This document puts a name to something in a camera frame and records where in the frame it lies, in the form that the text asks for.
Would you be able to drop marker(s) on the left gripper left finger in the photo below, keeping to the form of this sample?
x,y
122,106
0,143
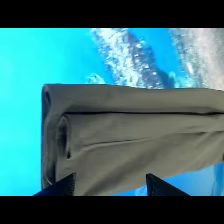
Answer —
x,y
60,187

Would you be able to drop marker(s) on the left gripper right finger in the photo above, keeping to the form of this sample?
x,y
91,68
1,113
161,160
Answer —
x,y
161,187

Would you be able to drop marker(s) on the grey shirt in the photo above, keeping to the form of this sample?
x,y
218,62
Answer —
x,y
133,140

